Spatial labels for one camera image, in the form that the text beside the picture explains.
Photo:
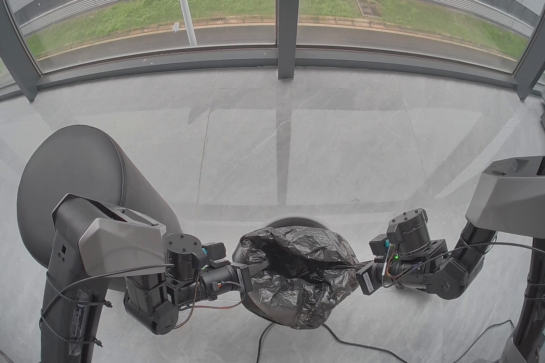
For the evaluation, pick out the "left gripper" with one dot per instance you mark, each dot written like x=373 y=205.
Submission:
x=225 y=282

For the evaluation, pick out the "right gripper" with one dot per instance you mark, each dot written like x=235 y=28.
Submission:
x=381 y=276

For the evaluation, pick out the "black plastic bag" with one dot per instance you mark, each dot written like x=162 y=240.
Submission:
x=298 y=297

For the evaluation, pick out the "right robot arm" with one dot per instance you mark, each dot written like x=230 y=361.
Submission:
x=502 y=199

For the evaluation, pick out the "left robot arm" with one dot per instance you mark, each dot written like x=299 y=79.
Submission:
x=115 y=242

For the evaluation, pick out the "white trash bin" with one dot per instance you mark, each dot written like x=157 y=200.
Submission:
x=298 y=221

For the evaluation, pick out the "window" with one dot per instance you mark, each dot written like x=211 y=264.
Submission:
x=285 y=12

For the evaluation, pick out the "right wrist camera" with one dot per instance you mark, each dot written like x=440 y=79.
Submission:
x=378 y=245

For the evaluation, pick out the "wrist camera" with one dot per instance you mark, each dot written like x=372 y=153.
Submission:
x=215 y=250
x=378 y=245

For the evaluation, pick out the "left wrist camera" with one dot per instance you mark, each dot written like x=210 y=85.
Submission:
x=215 y=250

